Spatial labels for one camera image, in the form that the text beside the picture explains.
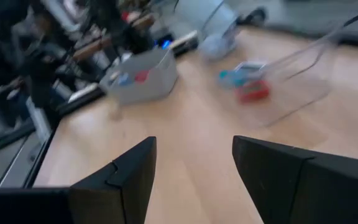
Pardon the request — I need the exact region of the small blue charger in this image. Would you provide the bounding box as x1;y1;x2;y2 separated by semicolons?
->
117;72;132;87

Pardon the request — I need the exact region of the white digital clock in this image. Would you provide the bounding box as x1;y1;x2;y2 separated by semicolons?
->
234;60;266;79

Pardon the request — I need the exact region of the teal box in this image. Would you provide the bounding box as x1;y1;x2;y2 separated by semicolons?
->
218;68;247;90

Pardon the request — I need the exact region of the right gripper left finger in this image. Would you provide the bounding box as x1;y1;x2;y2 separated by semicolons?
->
0;136;157;224

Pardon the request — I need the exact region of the large clear plastic bin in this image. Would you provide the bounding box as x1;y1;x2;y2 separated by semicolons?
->
218;9;358;129

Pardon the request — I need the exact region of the red digital clock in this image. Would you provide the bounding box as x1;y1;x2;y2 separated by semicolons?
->
234;79;270;104

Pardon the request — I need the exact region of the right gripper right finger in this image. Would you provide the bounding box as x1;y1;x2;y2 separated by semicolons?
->
232;135;358;224

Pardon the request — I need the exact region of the grey plastic bin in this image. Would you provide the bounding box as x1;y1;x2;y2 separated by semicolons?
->
99;46;180;105

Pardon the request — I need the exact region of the red wall charger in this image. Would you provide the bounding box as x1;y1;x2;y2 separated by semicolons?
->
134;68;151;85

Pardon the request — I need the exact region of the person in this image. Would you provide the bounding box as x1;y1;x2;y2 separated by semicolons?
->
0;12;74;110

